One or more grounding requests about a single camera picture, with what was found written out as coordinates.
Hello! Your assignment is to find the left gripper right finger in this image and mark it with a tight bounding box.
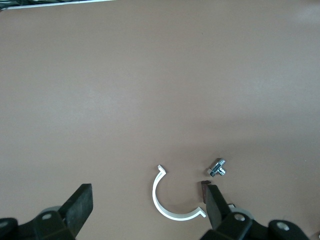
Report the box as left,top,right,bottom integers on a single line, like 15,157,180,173
199,184,311,240

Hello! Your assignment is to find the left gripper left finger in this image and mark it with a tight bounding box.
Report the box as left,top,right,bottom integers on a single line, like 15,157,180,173
0,183,94,240

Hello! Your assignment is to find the chrome valve fitting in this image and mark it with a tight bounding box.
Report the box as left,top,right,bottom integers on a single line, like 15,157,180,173
206,157,229,178

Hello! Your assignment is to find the white half-ring clamp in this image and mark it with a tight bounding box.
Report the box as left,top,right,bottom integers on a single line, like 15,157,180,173
151,164,207,221

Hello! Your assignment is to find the white table edge rail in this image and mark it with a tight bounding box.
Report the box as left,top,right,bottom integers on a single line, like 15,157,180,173
0,0,116,11

